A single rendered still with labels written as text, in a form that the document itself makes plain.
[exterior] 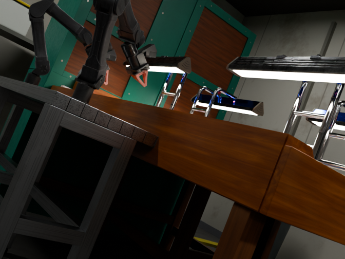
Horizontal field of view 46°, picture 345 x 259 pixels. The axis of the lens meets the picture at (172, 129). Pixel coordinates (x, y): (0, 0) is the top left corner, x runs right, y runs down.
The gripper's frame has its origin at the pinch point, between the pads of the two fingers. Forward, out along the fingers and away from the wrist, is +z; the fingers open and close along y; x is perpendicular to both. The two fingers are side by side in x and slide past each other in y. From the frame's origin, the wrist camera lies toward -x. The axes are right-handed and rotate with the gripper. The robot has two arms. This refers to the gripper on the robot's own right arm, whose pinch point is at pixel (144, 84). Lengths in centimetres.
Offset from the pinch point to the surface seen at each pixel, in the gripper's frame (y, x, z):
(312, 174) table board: -97, 13, 1
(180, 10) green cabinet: 89, -87, 3
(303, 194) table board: -98, 18, 3
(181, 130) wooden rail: -56, 20, -4
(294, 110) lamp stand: -53, -30, 19
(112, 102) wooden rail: -2.9, 17.5, -1.8
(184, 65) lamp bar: 8.3, -26.8, 5.3
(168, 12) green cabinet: 89, -76, 0
